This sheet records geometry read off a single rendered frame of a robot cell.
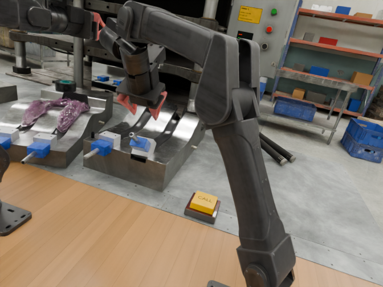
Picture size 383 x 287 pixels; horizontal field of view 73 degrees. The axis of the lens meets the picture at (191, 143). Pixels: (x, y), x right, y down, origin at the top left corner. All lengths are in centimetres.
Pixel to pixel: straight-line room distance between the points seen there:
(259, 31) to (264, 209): 116
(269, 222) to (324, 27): 700
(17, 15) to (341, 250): 87
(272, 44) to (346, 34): 595
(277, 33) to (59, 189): 119
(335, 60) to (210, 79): 700
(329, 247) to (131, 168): 55
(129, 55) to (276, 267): 45
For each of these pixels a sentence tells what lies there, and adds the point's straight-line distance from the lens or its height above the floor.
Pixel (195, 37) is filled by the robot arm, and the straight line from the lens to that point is 44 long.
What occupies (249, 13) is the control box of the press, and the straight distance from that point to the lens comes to 148.
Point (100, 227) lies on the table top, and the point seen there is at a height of 80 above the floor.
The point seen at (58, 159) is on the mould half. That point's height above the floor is 83.
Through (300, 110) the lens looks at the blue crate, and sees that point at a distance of 445.
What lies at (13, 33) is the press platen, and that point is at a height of 103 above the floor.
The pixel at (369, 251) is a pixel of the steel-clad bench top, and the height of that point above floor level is 80.
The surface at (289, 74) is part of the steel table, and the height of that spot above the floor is 89.
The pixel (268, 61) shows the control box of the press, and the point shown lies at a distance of 146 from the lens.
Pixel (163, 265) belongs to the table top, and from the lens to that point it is 57.
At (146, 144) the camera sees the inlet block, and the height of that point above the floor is 93.
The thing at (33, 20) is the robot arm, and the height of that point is 119.
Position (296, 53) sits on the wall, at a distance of 729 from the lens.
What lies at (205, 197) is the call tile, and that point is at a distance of 70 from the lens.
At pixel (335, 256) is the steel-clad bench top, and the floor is 80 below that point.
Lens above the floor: 123
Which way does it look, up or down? 23 degrees down
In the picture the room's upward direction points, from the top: 11 degrees clockwise
